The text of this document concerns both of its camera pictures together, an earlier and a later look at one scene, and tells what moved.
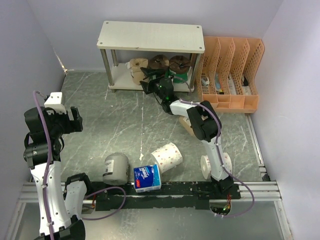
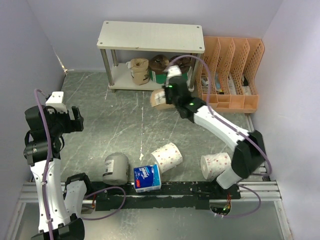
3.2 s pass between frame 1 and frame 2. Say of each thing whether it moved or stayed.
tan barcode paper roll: moved
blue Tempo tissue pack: stayed
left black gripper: stayed
